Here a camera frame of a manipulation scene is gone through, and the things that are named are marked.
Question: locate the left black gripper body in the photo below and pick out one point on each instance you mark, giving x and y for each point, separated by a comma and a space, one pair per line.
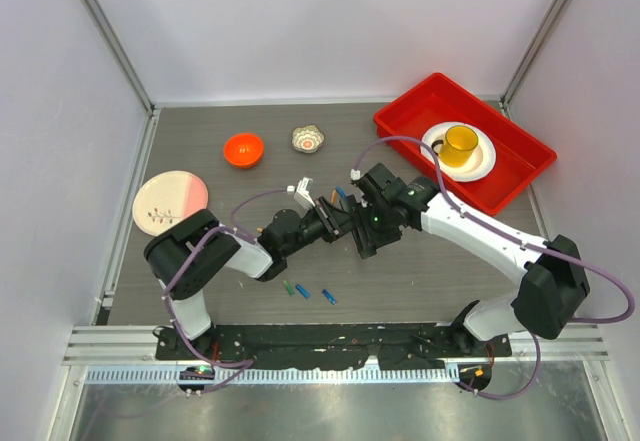
328, 225

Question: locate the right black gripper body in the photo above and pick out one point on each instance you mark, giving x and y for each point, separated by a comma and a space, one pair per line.
375, 224

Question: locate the black remote control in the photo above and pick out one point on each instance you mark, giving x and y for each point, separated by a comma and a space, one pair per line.
359, 232

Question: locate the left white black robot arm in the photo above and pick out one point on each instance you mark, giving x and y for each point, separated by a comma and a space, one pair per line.
186, 257

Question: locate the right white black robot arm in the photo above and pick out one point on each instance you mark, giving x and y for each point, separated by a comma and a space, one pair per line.
549, 285

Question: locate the blue battery right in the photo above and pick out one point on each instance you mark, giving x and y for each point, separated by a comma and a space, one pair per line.
329, 297

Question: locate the blue battery middle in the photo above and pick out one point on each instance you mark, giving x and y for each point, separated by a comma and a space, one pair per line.
302, 291

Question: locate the green battery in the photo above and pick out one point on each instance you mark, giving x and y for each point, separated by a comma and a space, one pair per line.
289, 289

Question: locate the small patterned flower bowl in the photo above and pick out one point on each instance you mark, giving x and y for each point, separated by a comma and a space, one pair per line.
307, 139

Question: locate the yellow glass mug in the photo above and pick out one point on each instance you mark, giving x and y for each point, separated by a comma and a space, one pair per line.
457, 145

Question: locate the orange bowl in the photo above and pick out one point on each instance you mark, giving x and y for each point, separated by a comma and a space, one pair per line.
243, 150

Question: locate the white plate in bin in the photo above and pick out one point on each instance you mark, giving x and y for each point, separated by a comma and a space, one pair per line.
480, 163

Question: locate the red plastic bin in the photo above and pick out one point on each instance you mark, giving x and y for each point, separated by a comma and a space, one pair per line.
437, 99

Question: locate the pink white floral plate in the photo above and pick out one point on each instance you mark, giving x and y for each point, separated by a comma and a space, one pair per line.
167, 199

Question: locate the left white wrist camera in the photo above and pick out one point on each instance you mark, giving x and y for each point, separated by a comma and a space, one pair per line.
301, 193

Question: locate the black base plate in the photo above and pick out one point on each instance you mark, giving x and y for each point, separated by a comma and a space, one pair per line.
338, 347

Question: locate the slotted cable duct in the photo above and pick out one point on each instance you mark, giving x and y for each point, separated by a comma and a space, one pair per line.
194, 375

